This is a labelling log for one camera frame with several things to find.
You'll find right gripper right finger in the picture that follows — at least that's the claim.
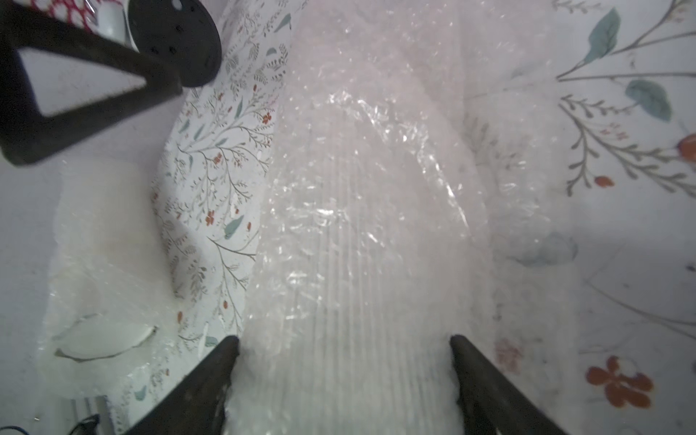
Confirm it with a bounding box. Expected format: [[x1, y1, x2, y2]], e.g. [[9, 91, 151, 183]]
[[449, 335, 566, 435]]

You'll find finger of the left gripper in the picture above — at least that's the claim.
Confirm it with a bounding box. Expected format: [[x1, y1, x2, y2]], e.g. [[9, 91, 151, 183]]
[[1, 1, 182, 166]]

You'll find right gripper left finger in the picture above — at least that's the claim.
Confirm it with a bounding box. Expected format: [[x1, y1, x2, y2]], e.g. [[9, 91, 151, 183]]
[[128, 335, 239, 435]]

